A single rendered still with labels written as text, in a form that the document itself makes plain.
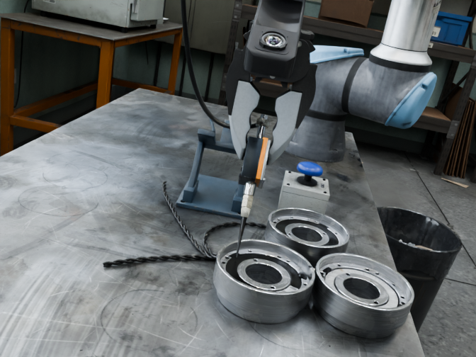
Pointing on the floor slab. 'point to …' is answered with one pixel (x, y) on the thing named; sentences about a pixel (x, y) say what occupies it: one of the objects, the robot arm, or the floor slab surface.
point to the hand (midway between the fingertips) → (256, 153)
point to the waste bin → (438, 255)
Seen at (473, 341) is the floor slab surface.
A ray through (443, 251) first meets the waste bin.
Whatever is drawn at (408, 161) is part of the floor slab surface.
